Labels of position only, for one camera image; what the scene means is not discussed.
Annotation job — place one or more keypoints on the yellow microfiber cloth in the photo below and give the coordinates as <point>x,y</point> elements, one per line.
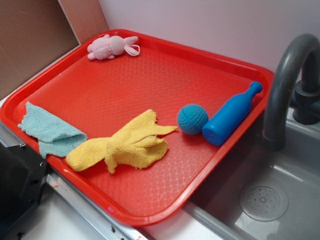
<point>137,144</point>

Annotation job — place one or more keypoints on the grey toy faucet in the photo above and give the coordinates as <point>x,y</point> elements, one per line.
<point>296,85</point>

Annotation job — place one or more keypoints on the light blue microfiber cloth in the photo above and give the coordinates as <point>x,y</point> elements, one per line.
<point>55,136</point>

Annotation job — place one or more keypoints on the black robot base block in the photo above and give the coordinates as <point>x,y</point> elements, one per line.
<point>23,173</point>

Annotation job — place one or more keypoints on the blue plastic toy bottle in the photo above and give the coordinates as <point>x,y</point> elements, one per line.
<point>225,121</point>

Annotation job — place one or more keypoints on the red plastic tray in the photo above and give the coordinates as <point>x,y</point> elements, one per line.
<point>99,97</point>

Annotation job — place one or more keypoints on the brown cardboard panel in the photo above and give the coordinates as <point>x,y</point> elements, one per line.
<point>35,33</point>

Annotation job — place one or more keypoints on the pink plush bunny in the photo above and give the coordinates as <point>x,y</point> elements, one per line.
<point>108,47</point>

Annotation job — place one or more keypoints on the grey toy sink basin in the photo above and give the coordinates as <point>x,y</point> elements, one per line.
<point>255,194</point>

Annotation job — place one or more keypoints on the blue textured ball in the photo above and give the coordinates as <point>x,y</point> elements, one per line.
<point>191,119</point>

